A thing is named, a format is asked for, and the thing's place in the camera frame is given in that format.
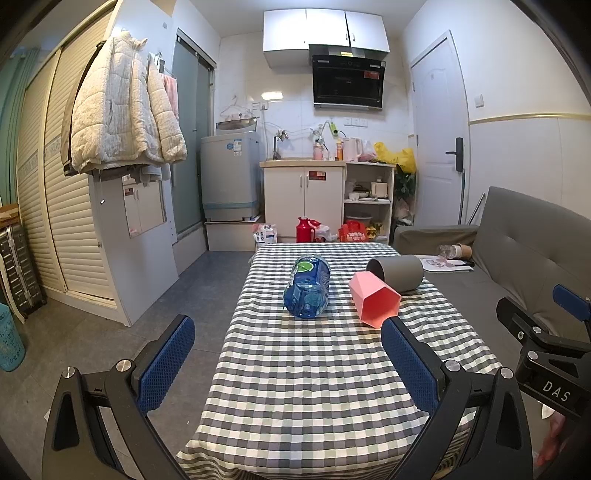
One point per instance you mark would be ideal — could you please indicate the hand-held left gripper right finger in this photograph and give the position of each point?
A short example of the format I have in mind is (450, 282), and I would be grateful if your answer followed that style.
(410, 364)

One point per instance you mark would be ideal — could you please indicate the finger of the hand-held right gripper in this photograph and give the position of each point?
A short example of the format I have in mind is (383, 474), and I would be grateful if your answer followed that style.
(570, 299)
(515, 316)

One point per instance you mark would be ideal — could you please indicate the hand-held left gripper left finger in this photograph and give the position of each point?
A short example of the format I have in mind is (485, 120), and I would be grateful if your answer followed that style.
(170, 360)

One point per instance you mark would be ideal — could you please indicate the pink hexagonal cup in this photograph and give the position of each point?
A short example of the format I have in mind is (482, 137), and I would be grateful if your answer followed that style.
(371, 297)

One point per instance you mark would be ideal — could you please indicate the brown paper cup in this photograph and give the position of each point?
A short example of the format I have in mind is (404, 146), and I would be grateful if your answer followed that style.
(462, 250)

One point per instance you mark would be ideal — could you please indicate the grey round cup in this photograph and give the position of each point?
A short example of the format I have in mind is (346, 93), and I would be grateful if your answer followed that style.
(399, 273)

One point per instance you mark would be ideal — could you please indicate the person's right hand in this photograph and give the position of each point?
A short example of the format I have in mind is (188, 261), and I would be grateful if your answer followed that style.
(551, 441)

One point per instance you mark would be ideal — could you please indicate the grey fabric sofa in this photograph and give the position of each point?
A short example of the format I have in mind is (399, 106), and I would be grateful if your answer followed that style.
(508, 240)

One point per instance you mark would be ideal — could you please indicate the white papers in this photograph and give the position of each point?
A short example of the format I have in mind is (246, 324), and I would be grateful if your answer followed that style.
(438, 264)

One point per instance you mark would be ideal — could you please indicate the crushed clear plastic bottle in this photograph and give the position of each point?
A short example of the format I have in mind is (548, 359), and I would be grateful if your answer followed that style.
(445, 251)

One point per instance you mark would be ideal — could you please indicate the grey white checked tablecloth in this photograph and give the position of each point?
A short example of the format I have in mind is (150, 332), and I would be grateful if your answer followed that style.
(300, 374)

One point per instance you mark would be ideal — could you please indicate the transparent blue water bottle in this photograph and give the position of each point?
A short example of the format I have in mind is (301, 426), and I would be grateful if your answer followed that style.
(307, 288)

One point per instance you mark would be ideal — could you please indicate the white washer platform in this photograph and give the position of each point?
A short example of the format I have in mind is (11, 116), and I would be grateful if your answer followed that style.
(231, 235)

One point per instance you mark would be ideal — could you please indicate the red shopping bag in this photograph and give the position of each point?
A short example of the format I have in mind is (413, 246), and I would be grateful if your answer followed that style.
(353, 232)

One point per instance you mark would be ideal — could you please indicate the white plastic bag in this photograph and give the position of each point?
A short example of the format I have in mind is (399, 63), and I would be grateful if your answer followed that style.
(328, 234)

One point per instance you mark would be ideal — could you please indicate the white printed packet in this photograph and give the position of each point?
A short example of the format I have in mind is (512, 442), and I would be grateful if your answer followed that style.
(265, 234)

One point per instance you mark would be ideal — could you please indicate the white open shelf unit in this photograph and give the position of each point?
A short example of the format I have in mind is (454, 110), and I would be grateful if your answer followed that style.
(391, 203)

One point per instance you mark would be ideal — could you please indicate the teal laundry basket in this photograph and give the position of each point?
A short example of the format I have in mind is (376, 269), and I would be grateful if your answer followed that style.
(8, 337)

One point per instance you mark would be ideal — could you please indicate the red thermos jug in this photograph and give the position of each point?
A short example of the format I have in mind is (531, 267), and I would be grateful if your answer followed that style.
(305, 230)

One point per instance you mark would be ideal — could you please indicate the green plant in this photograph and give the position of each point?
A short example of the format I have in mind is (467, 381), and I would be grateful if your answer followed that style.
(404, 184)

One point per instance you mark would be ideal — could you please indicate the dark ribbed suitcase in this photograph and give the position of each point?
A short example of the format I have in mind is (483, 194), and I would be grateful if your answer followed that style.
(18, 267)

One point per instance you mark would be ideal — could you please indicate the cream shutter wardrobe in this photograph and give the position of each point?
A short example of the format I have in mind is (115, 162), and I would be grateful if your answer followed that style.
(51, 207)

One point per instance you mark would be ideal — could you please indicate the grey washing machine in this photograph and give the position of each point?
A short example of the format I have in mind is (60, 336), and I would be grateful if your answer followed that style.
(228, 175)

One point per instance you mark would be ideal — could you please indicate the yellow plastic bag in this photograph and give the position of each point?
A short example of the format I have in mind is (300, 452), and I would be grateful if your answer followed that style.
(399, 157)

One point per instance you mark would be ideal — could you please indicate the cream sink cabinet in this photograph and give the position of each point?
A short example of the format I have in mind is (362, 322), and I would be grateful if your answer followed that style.
(295, 203)

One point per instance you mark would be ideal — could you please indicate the white door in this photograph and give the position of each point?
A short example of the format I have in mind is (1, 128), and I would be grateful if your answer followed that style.
(436, 115)

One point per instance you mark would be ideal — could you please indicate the frosted glass sliding door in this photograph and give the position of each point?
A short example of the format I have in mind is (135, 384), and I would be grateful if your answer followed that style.
(187, 138)

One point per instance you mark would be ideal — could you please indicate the white electric kettle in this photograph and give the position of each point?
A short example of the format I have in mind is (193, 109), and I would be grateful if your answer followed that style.
(352, 148)

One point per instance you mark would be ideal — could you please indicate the orange bottle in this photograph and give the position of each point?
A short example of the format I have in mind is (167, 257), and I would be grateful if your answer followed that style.
(339, 151)

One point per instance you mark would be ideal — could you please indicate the pink soap bottle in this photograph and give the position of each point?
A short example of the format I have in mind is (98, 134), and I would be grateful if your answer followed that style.
(317, 152)

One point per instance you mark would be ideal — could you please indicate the metal faucet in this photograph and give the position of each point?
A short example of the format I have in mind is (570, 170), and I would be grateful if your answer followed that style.
(278, 141)

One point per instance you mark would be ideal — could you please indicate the grey plastic basin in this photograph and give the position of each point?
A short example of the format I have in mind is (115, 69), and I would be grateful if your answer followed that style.
(236, 124)

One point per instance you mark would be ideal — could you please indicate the white quilted jacket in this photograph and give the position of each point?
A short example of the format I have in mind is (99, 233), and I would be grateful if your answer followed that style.
(122, 106)

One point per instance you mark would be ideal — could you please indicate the pink towel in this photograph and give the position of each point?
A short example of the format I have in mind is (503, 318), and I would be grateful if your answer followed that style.
(171, 94)

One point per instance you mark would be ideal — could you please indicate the black range hood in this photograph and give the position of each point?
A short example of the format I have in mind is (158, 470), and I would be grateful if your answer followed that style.
(347, 78)

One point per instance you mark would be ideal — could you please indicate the white light switch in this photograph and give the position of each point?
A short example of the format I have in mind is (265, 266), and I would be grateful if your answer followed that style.
(478, 100)

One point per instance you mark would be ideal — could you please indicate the white wall outlet strip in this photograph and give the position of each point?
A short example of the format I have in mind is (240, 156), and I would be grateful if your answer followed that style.
(355, 122)

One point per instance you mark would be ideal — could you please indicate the white wall cabinet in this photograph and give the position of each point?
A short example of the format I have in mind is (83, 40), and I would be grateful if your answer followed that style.
(295, 32)

